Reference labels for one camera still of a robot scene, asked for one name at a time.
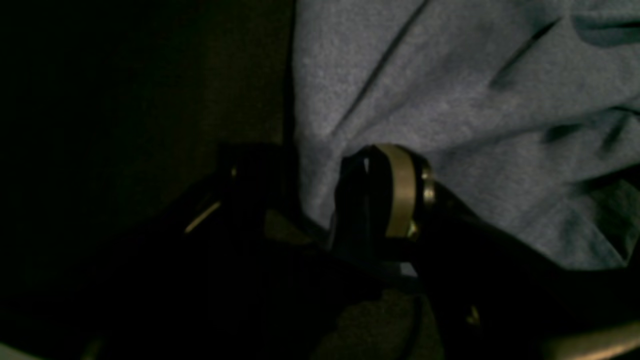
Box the blue-grey t-shirt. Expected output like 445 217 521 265
292 0 640 271

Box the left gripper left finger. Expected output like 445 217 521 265
81 143 281 360

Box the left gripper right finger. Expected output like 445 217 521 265
331 144 639 360

